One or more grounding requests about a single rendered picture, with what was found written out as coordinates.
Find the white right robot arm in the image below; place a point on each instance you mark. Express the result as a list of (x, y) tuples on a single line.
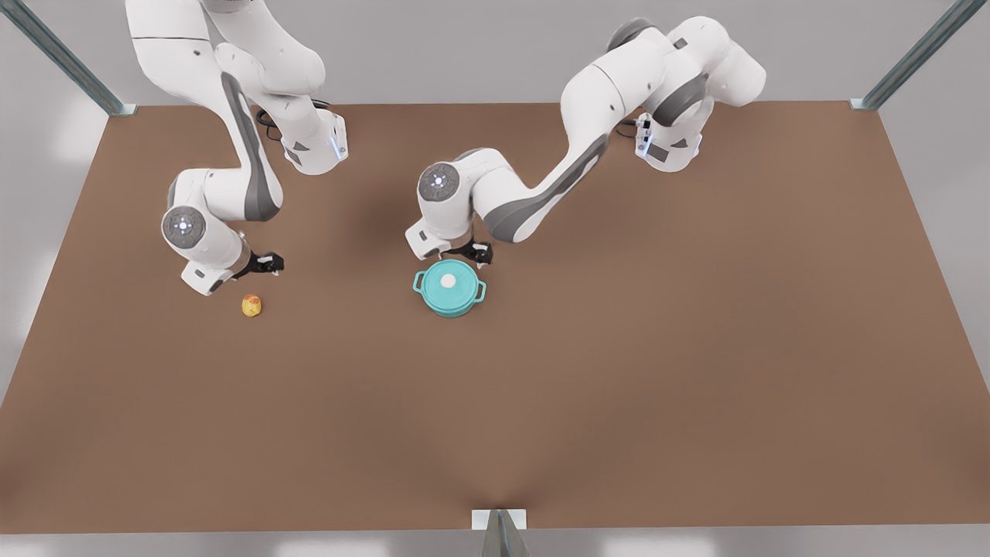
[(232, 93)]

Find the yellow potato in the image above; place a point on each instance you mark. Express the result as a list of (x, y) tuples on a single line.
[(251, 305)]

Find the teal pot lid white knob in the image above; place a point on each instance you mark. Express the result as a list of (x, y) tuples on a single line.
[(448, 281)]

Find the silver frame post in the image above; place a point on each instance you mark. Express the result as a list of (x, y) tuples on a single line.
[(501, 534), (916, 54), (66, 58)]

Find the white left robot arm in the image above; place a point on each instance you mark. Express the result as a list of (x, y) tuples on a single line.
[(588, 100)]

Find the teal pot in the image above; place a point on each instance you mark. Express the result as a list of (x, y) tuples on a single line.
[(452, 297)]

